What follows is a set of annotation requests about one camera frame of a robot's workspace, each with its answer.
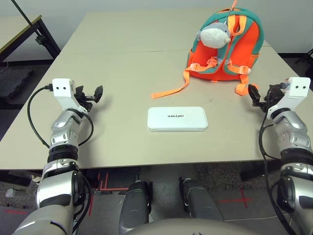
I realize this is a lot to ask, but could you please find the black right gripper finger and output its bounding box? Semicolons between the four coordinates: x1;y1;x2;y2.
247;84;260;97
251;94;264;107

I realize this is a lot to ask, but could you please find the white pencil case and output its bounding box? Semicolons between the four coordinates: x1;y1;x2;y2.
147;106;209;133

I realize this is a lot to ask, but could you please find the orange and teal backpack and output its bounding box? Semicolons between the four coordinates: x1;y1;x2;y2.
151;0;266;100

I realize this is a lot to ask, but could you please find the dark grey robot left leg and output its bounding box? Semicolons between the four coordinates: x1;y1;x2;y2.
119;180;154;235

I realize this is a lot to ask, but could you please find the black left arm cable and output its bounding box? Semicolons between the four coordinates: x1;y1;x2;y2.
27;84;94;149

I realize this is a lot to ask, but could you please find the black clamp pole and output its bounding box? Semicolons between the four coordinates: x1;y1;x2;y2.
11;0;47;46

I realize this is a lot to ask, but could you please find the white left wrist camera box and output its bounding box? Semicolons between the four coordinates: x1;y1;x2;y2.
52;78;83;114

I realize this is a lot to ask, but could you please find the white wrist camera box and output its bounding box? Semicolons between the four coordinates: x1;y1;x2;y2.
266;76;311;120
52;78;83;114

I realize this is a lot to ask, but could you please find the black foam floor mat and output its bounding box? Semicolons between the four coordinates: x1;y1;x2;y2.
0;65;34;99

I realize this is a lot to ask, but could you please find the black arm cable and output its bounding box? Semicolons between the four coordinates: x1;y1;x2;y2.
27;84;94;149
258;84;294;235

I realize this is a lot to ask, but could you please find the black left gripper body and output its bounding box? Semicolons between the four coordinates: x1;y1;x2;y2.
73;85;95;113

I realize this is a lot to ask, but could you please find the black framed side table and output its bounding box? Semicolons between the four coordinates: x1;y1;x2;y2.
0;14;62;65

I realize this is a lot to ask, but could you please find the red angled floor tape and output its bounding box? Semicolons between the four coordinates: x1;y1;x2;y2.
97;172;130;192

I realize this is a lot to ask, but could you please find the beige robot torso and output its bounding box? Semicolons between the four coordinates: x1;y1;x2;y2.
127;218;291;235

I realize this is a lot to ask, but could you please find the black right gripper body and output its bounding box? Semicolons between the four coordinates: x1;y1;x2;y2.
259;84;286;113

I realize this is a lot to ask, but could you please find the red cross floor tape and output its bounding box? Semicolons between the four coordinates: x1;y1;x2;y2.
219;188;254;209

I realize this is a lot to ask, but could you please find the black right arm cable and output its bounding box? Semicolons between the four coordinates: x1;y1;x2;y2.
258;84;294;235

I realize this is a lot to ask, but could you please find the grey plush dolphin toy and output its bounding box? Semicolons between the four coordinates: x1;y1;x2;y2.
196;21;232;65

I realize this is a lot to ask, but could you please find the dark grey robot leg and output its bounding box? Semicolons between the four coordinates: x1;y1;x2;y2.
119;180;154;235
179;177;224;222

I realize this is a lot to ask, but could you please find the black table foot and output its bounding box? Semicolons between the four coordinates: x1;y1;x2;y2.
240;168;267;182
0;170;32;187

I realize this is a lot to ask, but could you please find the dark grey robot right leg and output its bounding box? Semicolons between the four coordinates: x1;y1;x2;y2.
179;177;224;222

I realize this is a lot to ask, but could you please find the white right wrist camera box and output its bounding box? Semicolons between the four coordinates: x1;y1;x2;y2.
266;76;311;120

